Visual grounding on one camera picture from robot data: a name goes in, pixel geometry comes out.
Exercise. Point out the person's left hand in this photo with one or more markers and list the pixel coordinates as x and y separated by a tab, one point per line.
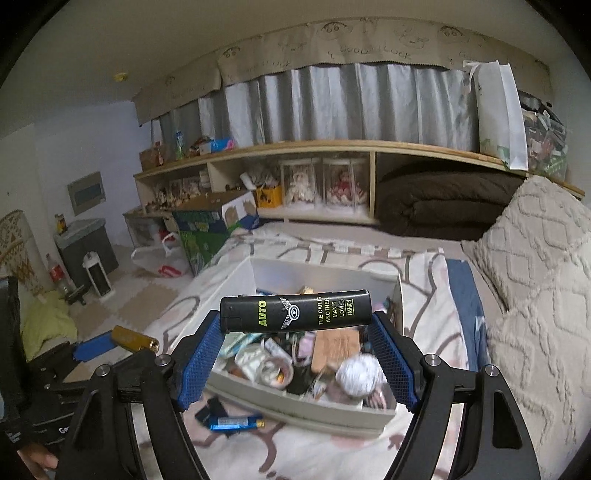
39	459

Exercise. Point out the beige patterned cushion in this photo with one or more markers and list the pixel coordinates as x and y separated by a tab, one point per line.
18	249

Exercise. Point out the green bottle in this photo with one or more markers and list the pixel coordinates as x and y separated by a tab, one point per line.
179	145

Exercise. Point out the green printed cardboard box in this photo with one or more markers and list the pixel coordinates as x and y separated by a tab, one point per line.
203	240

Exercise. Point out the small pink item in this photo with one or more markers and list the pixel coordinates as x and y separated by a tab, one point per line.
305	348

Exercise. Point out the small blue box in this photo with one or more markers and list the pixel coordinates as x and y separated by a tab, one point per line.
222	145

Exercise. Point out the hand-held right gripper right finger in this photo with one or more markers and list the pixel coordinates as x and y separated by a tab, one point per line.
392	360

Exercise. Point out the black floor stand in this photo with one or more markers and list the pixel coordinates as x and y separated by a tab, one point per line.
76	295

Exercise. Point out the folded brown blanket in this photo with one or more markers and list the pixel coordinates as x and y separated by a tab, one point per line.
438	203

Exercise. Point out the brown card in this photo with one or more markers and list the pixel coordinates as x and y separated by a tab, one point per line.
334	348

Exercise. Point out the blue bed sheet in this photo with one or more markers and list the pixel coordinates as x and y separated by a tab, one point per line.
464	300

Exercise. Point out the cola bottle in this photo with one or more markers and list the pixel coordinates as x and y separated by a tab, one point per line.
57	274

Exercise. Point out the yellow crate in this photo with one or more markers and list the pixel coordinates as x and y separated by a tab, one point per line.
268	196

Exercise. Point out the clear storage bin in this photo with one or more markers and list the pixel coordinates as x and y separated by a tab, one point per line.
545	138

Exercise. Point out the blue lighter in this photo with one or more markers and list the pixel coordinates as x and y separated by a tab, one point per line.
235	422

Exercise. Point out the grey wall panel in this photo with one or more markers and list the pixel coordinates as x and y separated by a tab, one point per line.
87	193

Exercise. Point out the white dress doll case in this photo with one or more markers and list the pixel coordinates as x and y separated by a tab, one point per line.
300	184

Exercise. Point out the white shoe box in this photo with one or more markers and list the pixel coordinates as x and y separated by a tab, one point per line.
323	277

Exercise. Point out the long wooden shelf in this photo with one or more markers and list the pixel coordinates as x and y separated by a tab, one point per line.
300	146

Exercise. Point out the dark grey cabinet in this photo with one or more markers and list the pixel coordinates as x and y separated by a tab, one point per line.
87	240

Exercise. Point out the red dress doll case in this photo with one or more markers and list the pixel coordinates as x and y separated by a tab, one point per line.
344	184

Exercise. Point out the row of small figurines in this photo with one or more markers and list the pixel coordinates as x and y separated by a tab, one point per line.
178	194

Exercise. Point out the yellow can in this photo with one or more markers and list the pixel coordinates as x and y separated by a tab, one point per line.
60	225

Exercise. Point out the beige textured pillows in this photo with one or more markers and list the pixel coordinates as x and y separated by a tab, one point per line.
531	277

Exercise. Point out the silver curtain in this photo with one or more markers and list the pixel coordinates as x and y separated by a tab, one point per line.
323	101

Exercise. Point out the beige printed valance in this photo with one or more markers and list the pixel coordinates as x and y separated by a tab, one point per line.
369	46

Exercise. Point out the tape roll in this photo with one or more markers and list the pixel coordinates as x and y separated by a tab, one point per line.
273	371

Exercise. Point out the yellow-green cloth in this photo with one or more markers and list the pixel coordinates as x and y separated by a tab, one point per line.
46	327

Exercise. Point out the white lace cloth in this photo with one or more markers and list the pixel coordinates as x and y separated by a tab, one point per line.
360	374

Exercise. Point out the black printed lighter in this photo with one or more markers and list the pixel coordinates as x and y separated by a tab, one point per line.
295	311

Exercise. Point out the white plastic bag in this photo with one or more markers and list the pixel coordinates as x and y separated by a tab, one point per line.
157	263

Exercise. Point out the small white heater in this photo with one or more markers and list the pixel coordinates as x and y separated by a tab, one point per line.
98	274

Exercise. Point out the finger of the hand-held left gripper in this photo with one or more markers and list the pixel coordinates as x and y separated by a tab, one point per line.
92	346

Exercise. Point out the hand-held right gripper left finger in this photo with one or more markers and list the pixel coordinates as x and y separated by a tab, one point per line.
198	364

